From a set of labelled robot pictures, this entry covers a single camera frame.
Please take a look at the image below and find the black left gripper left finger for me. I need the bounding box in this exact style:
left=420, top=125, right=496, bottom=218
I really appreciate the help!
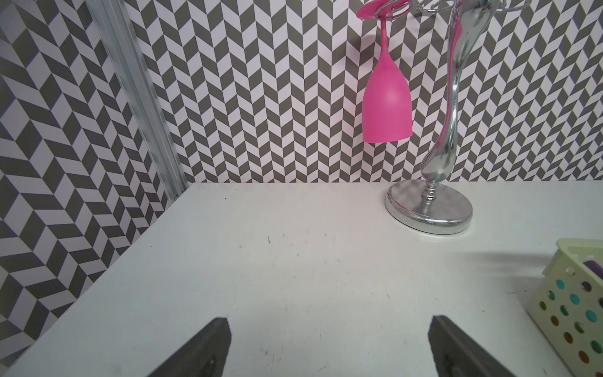
left=149, top=317, right=232, bottom=377

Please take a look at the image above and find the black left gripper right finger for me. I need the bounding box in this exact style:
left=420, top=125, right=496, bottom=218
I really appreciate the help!
left=428, top=315, right=513, bottom=377

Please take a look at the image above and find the light green plastic basket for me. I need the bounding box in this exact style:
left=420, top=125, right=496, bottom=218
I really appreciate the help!
left=526, top=238, right=602, bottom=376

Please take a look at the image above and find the purple candy bag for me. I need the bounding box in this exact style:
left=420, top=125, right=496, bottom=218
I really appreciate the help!
left=584, top=260, right=603, bottom=280

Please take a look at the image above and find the chrome glass holder stand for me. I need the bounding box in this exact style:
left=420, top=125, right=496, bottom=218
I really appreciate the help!
left=385, top=0, right=532, bottom=235

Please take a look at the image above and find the pink plastic wine glass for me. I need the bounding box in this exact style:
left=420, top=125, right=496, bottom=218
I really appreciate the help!
left=356, top=1, right=413, bottom=144

